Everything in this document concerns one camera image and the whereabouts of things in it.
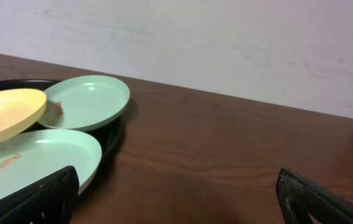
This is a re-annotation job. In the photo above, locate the round black tray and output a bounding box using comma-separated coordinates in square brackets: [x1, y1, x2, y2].
[0, 78, 123, 200]

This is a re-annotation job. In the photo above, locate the green plate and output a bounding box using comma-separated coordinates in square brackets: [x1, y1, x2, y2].
[0, 129, 102, 199]
[38, 75, 131, 132]

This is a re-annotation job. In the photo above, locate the yellow plate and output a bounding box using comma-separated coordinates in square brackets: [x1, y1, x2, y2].
[0, 88, 47, 142]

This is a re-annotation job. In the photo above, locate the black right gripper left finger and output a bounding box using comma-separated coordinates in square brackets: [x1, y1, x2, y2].
[0, 166, 79, 224]

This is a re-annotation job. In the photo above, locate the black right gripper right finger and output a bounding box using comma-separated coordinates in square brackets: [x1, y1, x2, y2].
[276, 168, 353, 224]

